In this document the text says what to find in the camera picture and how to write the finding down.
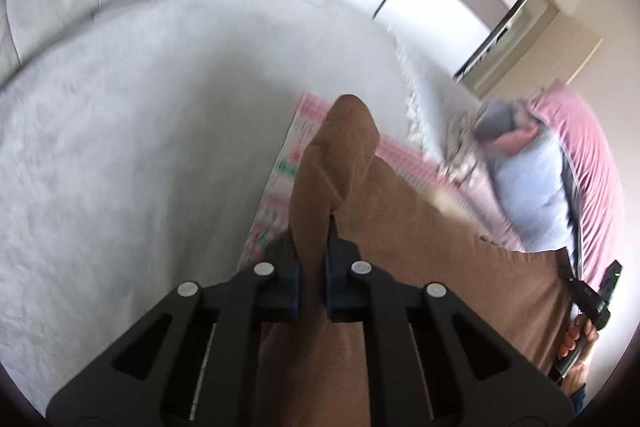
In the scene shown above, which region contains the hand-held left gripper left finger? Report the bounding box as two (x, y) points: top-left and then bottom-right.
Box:
(46, 237), (301, 427)

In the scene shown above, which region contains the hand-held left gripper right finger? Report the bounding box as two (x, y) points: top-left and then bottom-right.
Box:
(324, 214), (576, 427)

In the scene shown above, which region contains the brown corduroy coat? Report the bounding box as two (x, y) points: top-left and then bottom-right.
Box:
(252, 94), (576, 427)

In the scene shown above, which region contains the person's right forearm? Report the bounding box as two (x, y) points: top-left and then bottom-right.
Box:
(559, 354), (597, 395)

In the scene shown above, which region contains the pile of clothes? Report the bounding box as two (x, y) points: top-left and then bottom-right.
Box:
(527, 79), (626, 288)

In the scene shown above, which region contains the person's right hand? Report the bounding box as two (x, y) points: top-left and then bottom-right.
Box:
(559, 314), (601, 358)

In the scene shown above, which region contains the light blue quilt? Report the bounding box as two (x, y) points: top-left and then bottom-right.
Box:
(487, 127), (573, 253)

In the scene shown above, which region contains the printed patterned blanket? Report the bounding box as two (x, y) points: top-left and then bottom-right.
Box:
(237, 93), (481, 273)

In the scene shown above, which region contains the grey bed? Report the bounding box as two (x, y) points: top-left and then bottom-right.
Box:
(0, 0), (481, 408)

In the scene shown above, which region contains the grey cloth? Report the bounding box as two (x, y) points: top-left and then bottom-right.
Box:
(475, 99), (522, 141)

